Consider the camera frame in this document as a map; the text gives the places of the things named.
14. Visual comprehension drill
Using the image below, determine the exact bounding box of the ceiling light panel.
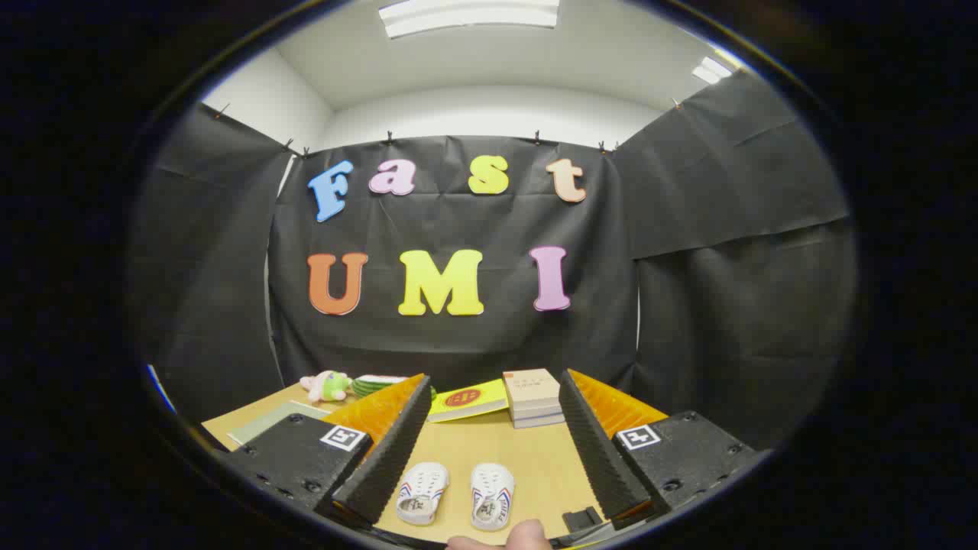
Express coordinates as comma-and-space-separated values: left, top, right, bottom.
691, 56, 734, 85
378, 0, 561, 40

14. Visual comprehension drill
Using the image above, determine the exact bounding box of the pink and green plush toy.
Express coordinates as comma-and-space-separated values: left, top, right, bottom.
300, 370, 354, 403

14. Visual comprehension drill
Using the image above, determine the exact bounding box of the yellow book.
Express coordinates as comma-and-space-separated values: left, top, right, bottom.
428, 379, 510, 423

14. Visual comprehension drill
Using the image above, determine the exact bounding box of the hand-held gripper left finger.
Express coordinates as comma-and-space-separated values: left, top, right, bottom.
218, 373, 433, 528

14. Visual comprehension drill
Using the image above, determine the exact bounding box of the green fabric storage box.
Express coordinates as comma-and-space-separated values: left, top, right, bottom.
228, 401, 333, 448

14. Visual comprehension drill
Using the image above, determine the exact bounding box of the white shoe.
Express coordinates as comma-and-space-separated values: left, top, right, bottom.
470, 462, 516, 532
397, 461, 450, 526

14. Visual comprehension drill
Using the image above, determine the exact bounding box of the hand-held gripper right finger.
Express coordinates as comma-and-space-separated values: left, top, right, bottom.
558, 368, 765, 532

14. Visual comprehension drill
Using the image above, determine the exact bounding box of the watermelon slice plush cushion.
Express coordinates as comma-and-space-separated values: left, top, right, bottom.
353, 374, 438, 403

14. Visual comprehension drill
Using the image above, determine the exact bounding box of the thick tan cover book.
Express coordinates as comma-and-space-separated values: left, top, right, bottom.
503, 368, 563, 412

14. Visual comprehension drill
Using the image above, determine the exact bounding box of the black table clamp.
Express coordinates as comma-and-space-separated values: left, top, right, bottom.
563, 506, 604, 533

